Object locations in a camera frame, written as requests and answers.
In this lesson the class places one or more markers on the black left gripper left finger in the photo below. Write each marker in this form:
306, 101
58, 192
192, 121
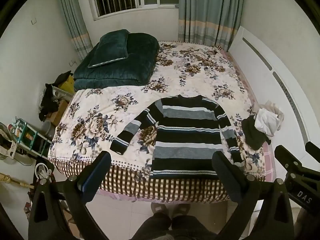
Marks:
47, 220

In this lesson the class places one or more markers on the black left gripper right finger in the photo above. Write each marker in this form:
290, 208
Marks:
275, 219

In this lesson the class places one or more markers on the black grey striped sweater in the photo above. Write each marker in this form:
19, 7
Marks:
189, 131

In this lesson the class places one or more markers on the black clothes pile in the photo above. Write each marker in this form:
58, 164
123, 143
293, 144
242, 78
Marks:
52, 96

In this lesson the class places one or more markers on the black small garment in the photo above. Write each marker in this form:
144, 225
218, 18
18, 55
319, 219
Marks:
253, 137

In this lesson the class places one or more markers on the white crumpled garment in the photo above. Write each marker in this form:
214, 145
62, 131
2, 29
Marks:
268, 119

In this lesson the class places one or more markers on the green storage rack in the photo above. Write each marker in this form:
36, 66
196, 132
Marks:
29, 139

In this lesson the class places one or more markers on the cardboard box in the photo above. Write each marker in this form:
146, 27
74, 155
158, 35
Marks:
56, 116

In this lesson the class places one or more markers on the floral bed sheet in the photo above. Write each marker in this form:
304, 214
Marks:
95, 117

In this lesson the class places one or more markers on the person black trousers legs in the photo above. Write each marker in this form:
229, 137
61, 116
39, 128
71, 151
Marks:
181, 227

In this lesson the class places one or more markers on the white headboard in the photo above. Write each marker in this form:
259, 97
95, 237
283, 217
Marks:
271, 80

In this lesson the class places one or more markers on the yellow box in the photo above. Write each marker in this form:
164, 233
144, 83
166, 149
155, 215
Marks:
68, 85

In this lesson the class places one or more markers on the dark green folded quilt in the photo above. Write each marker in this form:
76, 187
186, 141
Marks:
136, 70

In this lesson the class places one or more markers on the dark green pillow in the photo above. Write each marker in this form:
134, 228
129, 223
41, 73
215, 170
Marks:
112, 47

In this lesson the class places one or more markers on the right teal curtain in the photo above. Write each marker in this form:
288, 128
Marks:
209, 22

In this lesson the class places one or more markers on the teal curtain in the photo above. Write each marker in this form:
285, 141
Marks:
209, 22
76, 27

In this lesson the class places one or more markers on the left teal curtain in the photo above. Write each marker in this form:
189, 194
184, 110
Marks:
76, 27

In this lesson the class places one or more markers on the broom wooden handle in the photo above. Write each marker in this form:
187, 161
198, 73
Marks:
4, 178

